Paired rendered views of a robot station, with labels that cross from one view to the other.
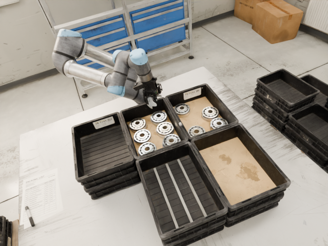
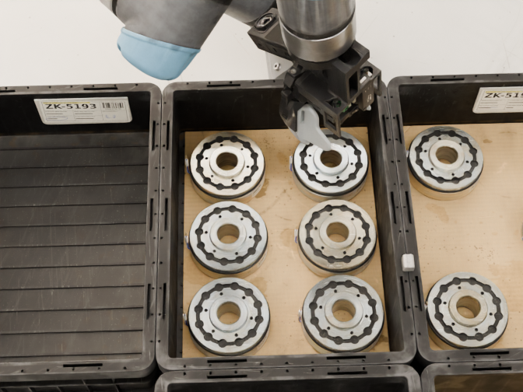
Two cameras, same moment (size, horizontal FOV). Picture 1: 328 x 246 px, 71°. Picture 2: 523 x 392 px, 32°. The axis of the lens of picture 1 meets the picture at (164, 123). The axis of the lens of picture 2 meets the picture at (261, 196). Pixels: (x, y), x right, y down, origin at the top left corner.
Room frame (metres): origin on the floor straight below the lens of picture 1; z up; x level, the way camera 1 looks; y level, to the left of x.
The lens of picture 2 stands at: (0.39, 0.00, 1.94)
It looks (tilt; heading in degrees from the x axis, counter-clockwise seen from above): 62 degrees down; 11
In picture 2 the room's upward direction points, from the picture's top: straight up
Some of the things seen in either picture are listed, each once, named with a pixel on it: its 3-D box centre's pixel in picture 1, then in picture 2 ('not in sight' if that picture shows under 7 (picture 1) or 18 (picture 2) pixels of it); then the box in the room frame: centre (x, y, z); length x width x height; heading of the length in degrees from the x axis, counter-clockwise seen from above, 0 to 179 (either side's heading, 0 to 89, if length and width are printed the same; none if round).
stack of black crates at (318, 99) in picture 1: (310, 98); not in sight; (1.54, -1.45, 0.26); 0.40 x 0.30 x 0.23; 18
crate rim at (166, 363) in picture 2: (151, 125); (279, 215); (0.91, 0.07, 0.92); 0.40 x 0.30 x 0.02; 12
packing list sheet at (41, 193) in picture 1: (40, 195); not in sight; (0.72, 0.78, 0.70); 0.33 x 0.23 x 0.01; 17
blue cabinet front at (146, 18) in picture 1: (160, 27); not in sight; (2.94, -0.17, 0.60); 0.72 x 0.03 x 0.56; 107
